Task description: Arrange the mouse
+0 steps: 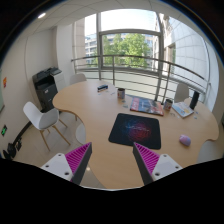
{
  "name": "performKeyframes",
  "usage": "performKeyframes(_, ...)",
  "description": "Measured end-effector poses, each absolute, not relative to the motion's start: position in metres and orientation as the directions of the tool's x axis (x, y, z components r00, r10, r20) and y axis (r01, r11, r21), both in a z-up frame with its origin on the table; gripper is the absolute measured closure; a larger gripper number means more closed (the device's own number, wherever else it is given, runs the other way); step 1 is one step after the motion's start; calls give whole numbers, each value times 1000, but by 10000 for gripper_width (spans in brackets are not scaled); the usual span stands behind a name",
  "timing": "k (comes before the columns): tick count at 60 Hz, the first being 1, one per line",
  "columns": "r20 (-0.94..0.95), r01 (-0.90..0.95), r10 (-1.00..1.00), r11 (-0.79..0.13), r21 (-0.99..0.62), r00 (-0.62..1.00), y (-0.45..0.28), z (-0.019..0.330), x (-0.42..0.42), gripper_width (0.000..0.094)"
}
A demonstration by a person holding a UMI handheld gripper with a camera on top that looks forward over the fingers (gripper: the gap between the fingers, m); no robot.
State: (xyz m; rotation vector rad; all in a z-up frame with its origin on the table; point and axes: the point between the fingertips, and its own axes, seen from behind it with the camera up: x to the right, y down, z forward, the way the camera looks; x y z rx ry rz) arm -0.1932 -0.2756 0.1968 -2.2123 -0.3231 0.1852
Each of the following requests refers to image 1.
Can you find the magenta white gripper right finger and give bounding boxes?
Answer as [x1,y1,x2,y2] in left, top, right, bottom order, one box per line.
[133,143,182,185]

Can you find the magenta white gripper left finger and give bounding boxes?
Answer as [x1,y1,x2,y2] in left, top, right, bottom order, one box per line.
[42,142,92,185]

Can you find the lilac computer mouse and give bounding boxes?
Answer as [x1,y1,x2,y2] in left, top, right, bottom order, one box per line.
[179,135,191,146]

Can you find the black mouse pad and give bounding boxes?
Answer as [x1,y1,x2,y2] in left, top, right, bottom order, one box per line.
[108,113,161,150]

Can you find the white round table base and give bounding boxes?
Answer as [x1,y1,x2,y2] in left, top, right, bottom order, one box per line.
[76,124,86,144]

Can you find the white chair wooden legs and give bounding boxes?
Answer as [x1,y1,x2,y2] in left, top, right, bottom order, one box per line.
[23,102,70,147]

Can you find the white chair near right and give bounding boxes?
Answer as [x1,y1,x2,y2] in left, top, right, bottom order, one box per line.
[197,140,224,163]

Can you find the dark mug right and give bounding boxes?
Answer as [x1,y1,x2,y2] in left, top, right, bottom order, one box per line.
[163,99,173,111]

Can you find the dark mug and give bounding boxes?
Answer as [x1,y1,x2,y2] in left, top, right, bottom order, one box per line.
[117,88,125,99]
[163,99,173,111]

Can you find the colourful magazine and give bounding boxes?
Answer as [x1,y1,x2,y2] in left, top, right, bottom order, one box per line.
[130,97,164,116]

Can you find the light blue book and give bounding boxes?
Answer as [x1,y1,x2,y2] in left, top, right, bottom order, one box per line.
[172,102,194,118]

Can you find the dark mug left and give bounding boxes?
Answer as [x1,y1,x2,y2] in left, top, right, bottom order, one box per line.
[117,88,125,99]

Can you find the white chair far right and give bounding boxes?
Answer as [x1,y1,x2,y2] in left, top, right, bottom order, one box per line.
[174,83,189,102]

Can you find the black speaker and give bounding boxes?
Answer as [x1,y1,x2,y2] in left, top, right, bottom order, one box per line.
[189,91,200,110]

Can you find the small dark box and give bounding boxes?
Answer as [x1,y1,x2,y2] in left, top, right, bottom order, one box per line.
[97,84,108,92]

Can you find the black office printer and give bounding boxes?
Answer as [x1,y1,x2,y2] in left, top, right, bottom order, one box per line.
[32,67,66,112]

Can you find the metal balcony railing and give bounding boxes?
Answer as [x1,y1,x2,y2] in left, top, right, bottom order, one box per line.
[71,54,209,103]

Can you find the white chair far left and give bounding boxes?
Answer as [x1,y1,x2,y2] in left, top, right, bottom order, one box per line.
[70,73,86,84]

